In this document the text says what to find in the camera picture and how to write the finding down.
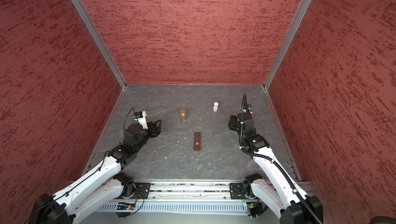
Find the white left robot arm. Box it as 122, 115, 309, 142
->
26, 120, 161, 224

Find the black corrugated cable conduit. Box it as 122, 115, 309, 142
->
239, 92, 324, 224

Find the aluminium corner post right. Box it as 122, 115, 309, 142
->
263, 0, 312, 91

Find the clear pill bottle gold lid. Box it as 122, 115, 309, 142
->
179, 109, 188, 122

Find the small white pill bottle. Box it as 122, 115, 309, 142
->
213, 102, 219, 112

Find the aluminium corner post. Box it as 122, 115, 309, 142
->
71, 0, 127, 91
263, 0, 312, 91

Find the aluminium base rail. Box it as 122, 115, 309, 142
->
63, 180, 313, 201

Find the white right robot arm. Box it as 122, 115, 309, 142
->
228, 113, 324, 224

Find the red weekly pill organizer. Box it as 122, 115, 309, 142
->
193, 132, 201, 152

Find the white slotted cable duct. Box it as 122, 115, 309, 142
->
97, 201, 247, 215

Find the aluminium corner post left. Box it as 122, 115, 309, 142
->
71, 0, 127, 91

